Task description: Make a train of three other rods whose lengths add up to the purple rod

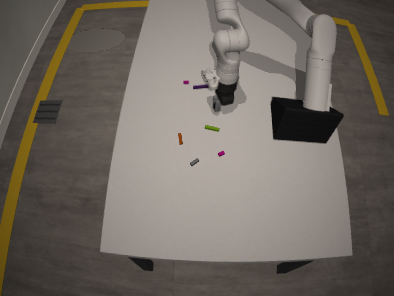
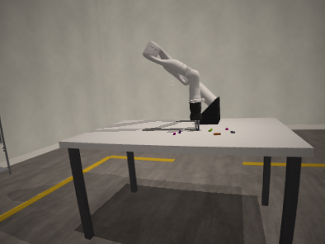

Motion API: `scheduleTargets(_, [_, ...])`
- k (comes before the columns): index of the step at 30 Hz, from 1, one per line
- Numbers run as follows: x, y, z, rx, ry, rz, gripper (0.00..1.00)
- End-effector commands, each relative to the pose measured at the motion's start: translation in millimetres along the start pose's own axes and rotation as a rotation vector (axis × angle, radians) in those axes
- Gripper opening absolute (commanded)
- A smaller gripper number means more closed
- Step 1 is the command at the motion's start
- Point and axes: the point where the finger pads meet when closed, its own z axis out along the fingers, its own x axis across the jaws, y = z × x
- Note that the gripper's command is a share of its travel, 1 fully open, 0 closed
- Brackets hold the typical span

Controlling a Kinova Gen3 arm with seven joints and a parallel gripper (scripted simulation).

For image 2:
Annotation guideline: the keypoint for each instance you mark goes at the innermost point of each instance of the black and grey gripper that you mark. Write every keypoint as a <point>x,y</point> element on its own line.
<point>195,108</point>

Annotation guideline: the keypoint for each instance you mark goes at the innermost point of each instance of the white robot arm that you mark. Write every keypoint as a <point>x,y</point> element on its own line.
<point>190,76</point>

